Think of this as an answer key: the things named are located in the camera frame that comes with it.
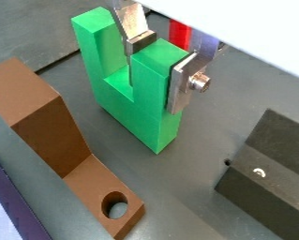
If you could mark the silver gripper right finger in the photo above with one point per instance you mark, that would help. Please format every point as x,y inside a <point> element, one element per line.
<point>187,75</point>

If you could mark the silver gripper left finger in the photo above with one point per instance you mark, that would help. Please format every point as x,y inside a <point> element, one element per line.
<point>130,17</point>

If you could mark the green U-shaped block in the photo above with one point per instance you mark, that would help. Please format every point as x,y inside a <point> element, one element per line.
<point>130,85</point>

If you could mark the purple board block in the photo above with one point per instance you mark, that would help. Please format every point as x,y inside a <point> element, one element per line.
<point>23,219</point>

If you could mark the red hexagonal peg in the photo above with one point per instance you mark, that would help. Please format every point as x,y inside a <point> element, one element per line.
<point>179,34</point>

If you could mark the brown T-shaped block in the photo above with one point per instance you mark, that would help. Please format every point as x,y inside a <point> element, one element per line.
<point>36,114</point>

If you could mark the black angled bracket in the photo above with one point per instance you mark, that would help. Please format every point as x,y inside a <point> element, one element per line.
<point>261,182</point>

